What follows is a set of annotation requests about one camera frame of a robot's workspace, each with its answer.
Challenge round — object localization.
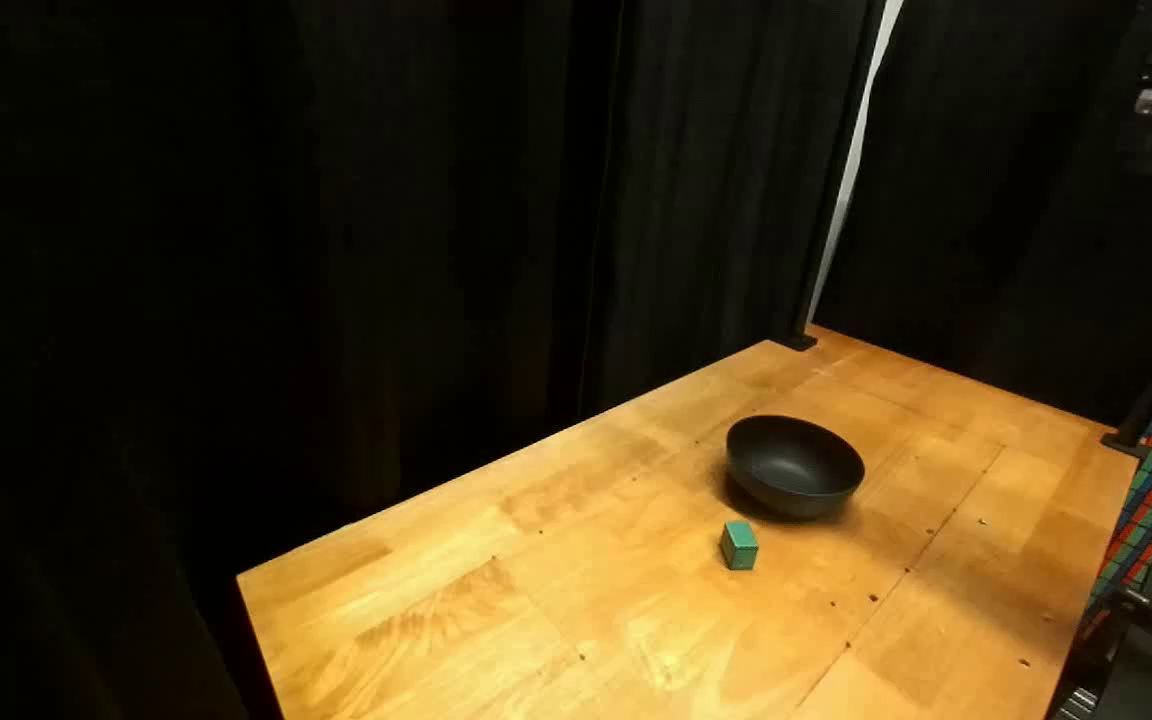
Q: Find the black bowl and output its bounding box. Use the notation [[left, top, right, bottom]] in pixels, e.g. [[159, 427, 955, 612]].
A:
[[724, 415, 862, 519]]

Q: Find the green block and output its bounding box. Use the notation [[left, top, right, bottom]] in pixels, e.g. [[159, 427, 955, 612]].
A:
[[721, 519, 759, 571]]

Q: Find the white vertical pole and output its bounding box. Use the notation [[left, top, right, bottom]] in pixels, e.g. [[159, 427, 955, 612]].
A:
[[787, 0, 904, 354]]

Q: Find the black equipment with red cable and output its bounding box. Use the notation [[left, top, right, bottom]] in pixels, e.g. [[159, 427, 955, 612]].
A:
[[1045, 568, 1152, 720]]

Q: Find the black curtain backdrop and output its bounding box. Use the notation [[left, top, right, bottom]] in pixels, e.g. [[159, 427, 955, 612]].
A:
[[0, 0, 1152, 720]]

